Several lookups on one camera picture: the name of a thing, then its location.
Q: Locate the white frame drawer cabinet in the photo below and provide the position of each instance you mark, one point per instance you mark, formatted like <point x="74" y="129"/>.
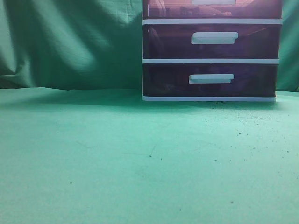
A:
<point x="209" y="61"/>

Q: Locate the dark translucent drawer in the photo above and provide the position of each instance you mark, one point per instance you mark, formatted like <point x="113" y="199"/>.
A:
<point x="209" y="80"/>
<point x="180" y="9"/>
<point x="211" y="41"/>

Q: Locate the dark translucent top drawer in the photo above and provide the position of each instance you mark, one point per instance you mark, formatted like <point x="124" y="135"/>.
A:
<point x="180" y="9"/>

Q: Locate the dark translucent bottom drawer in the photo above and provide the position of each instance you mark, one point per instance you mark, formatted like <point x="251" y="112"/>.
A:
<point x="209" y="80"/>

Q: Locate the green cloth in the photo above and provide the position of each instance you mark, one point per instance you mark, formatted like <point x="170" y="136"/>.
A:
<point x="78" y="145"/>

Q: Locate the dark translucent middle drawer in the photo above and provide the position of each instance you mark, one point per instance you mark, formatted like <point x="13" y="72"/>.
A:
<point x="211" y="41"/>

